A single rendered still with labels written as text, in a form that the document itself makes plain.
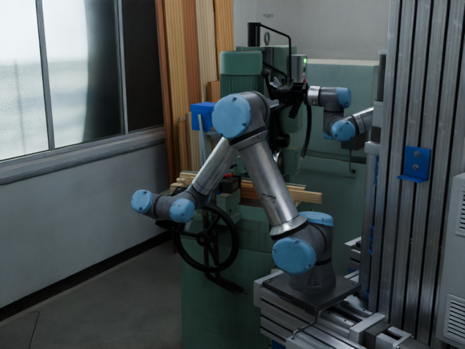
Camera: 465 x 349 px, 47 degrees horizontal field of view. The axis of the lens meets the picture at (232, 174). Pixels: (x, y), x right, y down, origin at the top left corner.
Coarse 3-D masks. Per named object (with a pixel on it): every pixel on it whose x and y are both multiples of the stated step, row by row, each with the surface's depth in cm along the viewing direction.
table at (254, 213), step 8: (168, 192) 236; (240, 200) 225; (248, 200) 225; (256, 200) 225; (296, 200) 225; (240, 208) 219; (248, 208) 217; (256, 208) 216; (304, 208) 228; (200, 216) 217; (208, 216) 215; (232, 216) 214; (240, 216) 219; (248, 216) 218; (256, 216) 217; (264, 216) 215; (224, 224) 213
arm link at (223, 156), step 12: (264, 96) 158; (228, 144) 166; (216, 156) 170; (228, 156) 168; (204, 168) 173; (216, 168) 171; (228, 168) 173; (204, 180) 173; (216, 180) 174; (192, 192) 177; (204, 192) 176; (204, 204) 182
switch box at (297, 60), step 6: (288, 60) 241; (294, 60) 239; (300, 60) 238; (306, 60) 245; (288, 66) 241; (294, 66) 240; (300, 66) 239; (306, 66) 246; (288, 72) 242; (294, 72) 241; (300, 72) 240; (306, 72) 247; (288, 78) 243; (294, 78) 241; (300, 78) 241; (306, 78) 248
